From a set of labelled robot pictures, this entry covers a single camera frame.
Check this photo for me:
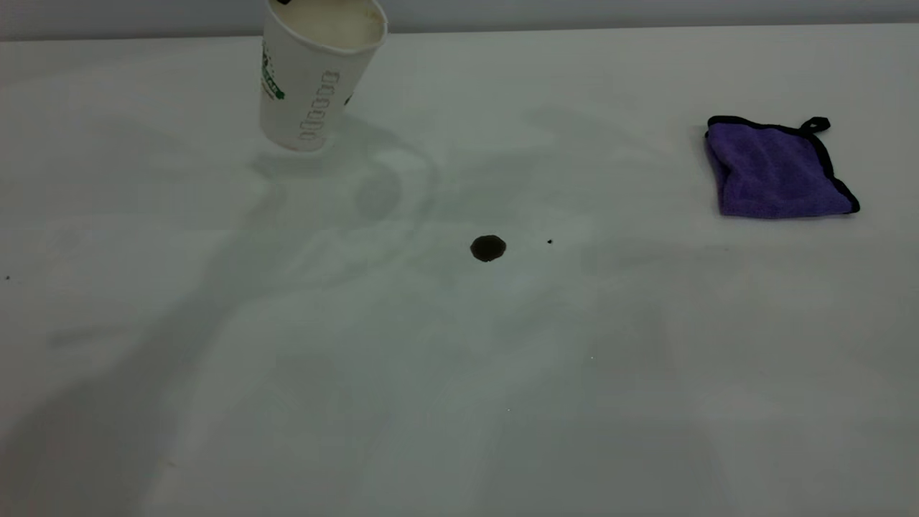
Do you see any white paper coffee cup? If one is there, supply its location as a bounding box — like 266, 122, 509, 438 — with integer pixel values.
258, 0, 389, 153

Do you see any purple cloth with black trim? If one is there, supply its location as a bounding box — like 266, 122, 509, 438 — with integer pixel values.
704, 116, 861, 220

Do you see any dark coffee spill spot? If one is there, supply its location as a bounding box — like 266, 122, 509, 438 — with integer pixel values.
470, 235, 508, 263

